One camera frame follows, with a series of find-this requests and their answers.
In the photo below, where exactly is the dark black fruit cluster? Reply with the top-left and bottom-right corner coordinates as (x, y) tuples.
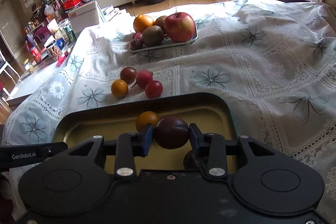
(183, 150), (208, 170)

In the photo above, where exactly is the dark purple plum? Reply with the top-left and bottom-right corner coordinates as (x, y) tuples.
(153, 116), (189, 149)

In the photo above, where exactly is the small red cherry tomato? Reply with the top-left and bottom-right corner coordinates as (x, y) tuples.
(145, 80), (163, 99)

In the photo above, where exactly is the pink red tomato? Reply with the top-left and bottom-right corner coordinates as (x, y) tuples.
(135, 70), (153, 89)

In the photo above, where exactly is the dark red tomato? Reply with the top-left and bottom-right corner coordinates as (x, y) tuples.
(120, 67), (137, 85)

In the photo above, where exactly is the glass jar with snacks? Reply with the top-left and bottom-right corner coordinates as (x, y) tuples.
(23, 59), (35, 75)

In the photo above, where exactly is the dark red plum on plate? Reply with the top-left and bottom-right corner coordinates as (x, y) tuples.
(129, 39), (143, 51)

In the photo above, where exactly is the white lace tablecloth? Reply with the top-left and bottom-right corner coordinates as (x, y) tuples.
(2, 0), (335, 222)

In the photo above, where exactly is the red tin can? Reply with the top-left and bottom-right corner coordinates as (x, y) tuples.
(29, 46), (42, 64)

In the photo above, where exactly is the white fruit plate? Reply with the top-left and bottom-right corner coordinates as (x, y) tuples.
(127, 28), (198, 53)

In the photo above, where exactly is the pink plum on plate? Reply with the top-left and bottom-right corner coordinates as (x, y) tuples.
(131, 32), (142, 40)

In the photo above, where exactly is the front brown kiwi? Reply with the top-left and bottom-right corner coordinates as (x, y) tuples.
(142, 25), (165, 47)

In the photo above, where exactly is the brown kiwi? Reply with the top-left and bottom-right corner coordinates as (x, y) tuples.
(154, 15), (167, 31)
(142, 25), (165, 47)

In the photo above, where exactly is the large red apple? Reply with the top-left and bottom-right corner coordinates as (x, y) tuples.
(164, 12), (196, 43)

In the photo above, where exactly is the orange with stem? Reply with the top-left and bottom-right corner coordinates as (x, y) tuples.
(133, 14), (154, 33)

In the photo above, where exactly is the back brown kiwi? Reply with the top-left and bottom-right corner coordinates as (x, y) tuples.
(154, 15), (167, 31)

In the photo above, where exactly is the white desk calendar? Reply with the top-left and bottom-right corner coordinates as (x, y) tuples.
(68, 1), (103, 37)

